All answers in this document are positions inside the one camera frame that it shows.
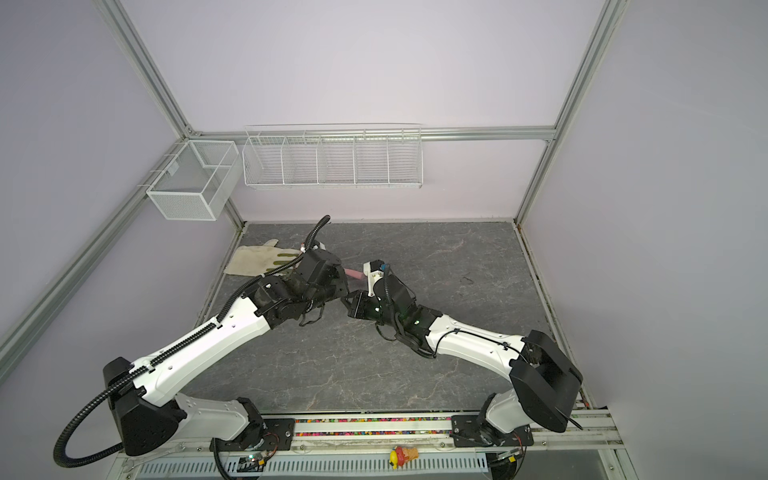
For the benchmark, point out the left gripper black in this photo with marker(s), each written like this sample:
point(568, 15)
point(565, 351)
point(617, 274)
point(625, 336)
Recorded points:
point(341, 282)

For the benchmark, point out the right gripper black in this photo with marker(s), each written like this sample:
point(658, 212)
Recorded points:
point(359, 310)

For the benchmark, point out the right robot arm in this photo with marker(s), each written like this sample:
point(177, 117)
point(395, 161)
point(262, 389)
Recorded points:
point(544, 382)

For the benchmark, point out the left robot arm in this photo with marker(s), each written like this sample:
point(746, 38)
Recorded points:
point(145, 396)

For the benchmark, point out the purple pink toy shovel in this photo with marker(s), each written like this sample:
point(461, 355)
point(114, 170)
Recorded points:
point(355, 274)

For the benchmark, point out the cream green work glove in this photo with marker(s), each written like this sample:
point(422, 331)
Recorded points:
point(252, 261)

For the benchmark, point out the white mesh box basket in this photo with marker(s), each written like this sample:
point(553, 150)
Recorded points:
point(198, 181)

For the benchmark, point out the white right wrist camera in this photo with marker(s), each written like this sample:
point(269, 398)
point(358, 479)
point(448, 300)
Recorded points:
point(373, 271)

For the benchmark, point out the white wire shelf basket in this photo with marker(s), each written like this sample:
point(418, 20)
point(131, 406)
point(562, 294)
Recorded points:
point(350, 155)

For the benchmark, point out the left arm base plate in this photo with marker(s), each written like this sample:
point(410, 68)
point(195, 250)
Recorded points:
point(271, 434)

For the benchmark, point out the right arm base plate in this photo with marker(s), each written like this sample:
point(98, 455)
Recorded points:
point(467, 431)

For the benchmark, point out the white vented cable duct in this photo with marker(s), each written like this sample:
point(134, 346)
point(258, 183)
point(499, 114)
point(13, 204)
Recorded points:
point(334, 466)

